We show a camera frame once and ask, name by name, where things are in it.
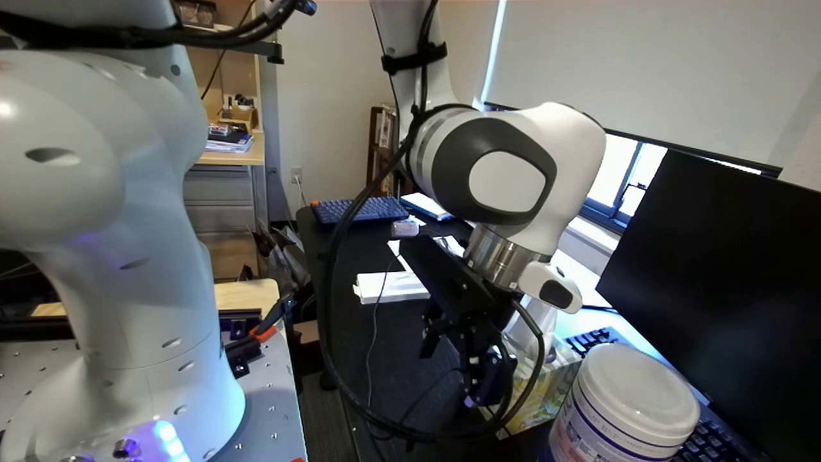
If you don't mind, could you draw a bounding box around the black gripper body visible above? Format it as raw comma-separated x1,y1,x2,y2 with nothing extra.
430,259,522,349

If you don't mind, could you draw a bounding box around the yellow patterned tissue box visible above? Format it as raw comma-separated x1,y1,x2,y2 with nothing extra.
504,293,586,434

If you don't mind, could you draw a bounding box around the small white box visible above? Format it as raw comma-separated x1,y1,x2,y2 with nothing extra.
391,216,425,241

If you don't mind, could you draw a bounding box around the black keyboard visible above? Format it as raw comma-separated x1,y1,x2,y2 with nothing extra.
561,325,765,462

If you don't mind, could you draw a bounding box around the small brown cardboard box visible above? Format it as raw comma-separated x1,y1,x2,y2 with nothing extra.
291,315,330,349

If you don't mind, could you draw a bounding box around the black tool with red tip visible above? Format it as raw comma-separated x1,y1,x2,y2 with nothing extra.
224,293,298,357

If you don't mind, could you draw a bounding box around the dark wooden bookshelf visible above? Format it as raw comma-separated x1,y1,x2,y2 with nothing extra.
365,103,415,200

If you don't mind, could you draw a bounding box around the light wooden box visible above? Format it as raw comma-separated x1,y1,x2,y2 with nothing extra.
28,277,282,322

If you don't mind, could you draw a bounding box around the black framed window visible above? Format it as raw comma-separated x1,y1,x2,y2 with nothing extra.
588,125,785,238

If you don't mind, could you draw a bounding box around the black computer monitor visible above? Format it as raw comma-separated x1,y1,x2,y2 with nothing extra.
595,152,821,462

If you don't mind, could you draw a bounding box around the light wooden shelf unit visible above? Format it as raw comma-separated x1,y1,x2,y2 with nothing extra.
169,0,268,168

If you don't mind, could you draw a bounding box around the beige roller blind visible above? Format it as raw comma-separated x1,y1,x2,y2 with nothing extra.
486,0,821,168

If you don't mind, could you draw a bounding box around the white perforated mount plate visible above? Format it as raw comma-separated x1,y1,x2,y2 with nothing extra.
0,336,310,462

